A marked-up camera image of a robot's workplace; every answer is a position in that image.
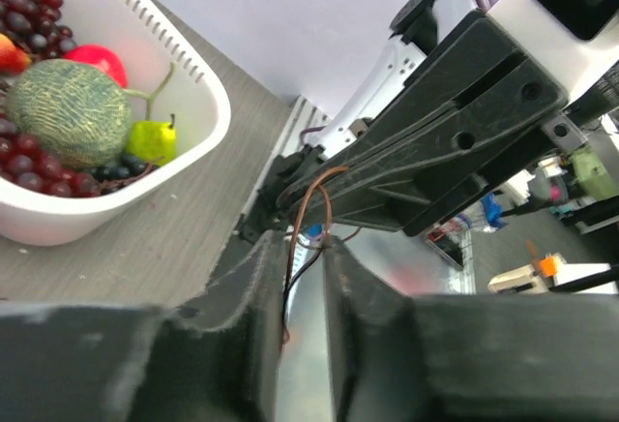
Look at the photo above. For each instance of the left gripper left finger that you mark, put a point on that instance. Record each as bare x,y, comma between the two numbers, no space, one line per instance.
213,358

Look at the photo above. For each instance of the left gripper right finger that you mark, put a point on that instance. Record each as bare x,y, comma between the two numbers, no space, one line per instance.
456,357

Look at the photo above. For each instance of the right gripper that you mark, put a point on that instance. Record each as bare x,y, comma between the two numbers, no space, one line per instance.
424,158

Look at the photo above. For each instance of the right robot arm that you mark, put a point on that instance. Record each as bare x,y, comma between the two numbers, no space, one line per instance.
416,34

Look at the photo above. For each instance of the yellow green pear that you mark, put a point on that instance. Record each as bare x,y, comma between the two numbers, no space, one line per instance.
154,142

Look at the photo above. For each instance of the white fruit basket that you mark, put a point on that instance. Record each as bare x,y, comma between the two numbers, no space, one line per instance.
166,76

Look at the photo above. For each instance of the red grape bunch front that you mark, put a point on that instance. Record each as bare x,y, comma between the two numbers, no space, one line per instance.
25,164

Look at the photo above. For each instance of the green netted melon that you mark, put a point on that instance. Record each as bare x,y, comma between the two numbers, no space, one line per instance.
76,111

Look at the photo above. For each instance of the red apple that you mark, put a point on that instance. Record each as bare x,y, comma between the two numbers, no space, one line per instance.
103,59

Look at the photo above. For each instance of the dark red grape bunch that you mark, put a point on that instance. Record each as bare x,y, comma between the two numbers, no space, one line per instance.
36,27

